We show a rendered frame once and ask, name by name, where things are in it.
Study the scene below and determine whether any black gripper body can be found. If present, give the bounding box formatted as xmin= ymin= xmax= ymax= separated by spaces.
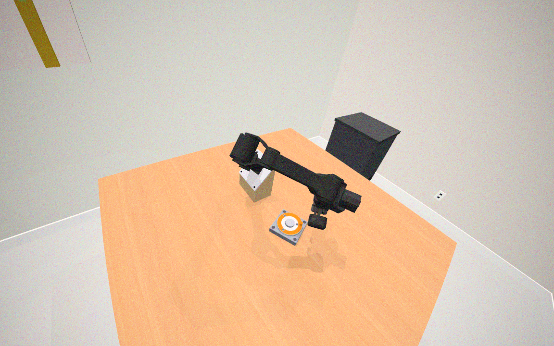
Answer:
xmin=307 ymin=196 xmax=328 ymax=230

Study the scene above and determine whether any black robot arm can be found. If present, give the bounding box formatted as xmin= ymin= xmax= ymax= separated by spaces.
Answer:
xmin=230 ymin=133 xmax=362 ymax=213

